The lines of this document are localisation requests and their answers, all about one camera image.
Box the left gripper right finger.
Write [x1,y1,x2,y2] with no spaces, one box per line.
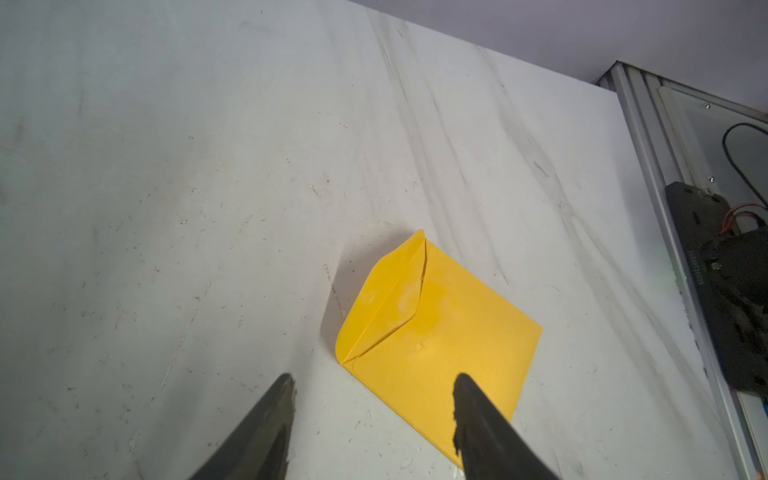
[453,373,556,480]

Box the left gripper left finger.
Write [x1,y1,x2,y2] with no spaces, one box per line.
[192,373,296,479]

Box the yellow envelope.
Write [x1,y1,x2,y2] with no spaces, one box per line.
[335,231,542,466]

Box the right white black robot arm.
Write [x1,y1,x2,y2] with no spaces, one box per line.
[702,227,767,397]

